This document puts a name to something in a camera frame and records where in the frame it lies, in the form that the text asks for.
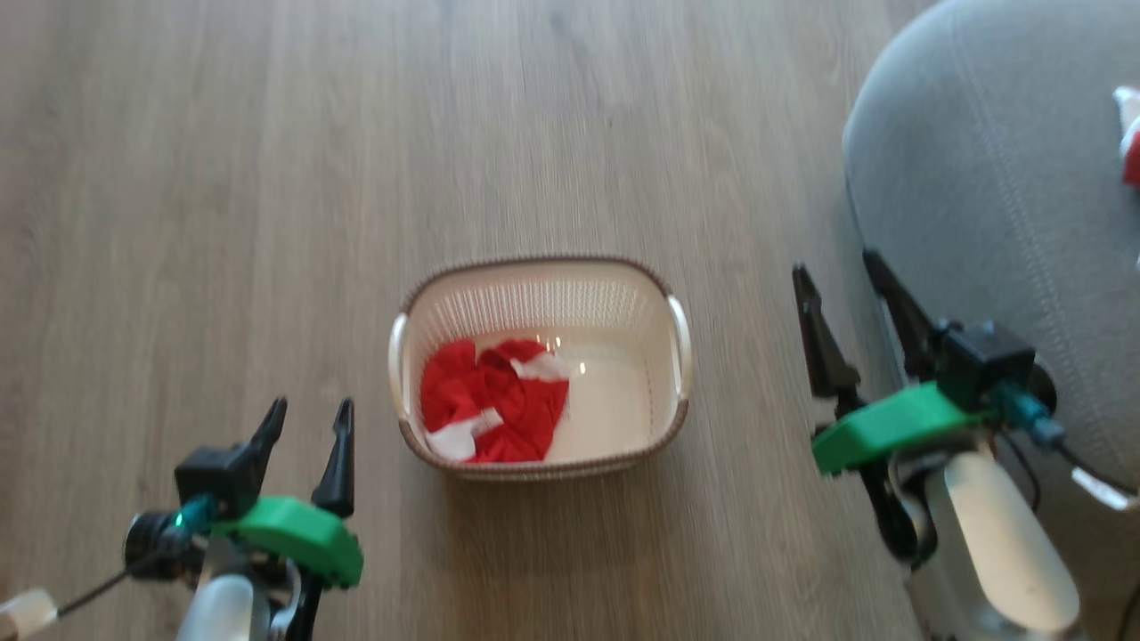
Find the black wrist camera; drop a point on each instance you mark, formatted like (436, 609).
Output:
(984, 361)
(218, 476)

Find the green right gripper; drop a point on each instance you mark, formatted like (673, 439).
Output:
(891, 427)

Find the grey fabric sofa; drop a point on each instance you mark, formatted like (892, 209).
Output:
(997, 178)

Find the cream plastic laundry basket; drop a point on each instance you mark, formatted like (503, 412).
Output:
(614, 392)

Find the red white garment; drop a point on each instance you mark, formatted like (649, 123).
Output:
(1129, 133)
(490, 401)

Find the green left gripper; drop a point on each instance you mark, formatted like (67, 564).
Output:
(298, 534)

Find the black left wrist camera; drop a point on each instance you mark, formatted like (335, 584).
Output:
(218, 476)

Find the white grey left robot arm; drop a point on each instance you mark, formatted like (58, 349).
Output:
(227, 605)

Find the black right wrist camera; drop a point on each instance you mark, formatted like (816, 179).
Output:
(984, 361)

